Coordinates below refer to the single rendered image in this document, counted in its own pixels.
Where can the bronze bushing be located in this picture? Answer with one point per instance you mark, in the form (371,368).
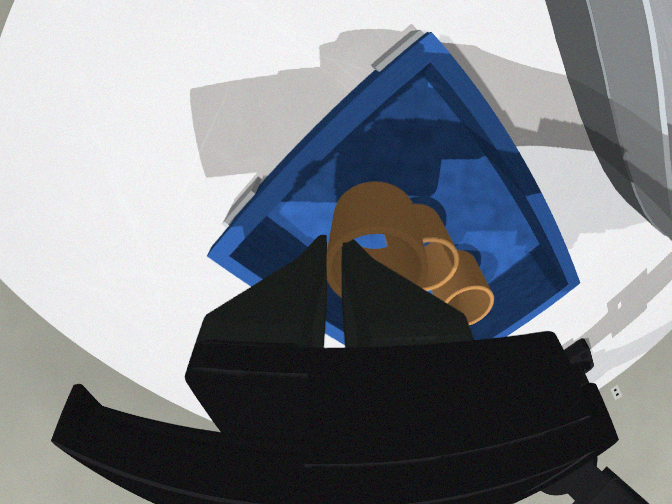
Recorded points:
(442,256)
(377,208)
(475,304)

